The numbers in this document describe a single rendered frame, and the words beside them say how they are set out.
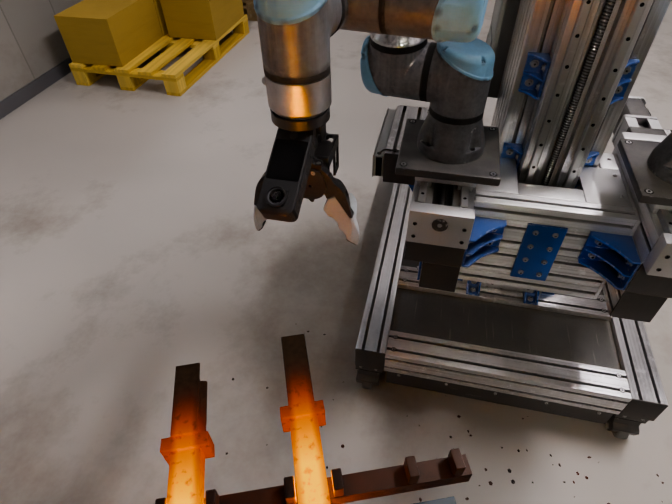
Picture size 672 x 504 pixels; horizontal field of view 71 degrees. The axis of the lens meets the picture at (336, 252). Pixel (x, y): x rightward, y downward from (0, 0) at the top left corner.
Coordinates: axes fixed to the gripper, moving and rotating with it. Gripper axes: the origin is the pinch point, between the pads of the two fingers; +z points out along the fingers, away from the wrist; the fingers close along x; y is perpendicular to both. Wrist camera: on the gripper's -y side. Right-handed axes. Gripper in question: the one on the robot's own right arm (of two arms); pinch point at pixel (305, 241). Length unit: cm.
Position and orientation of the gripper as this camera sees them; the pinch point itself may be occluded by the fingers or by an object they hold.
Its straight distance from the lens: 68.4
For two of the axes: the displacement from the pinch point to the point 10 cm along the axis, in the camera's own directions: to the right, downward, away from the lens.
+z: 0.2, 7.1, 7.0
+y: 2.2, -6.8, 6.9
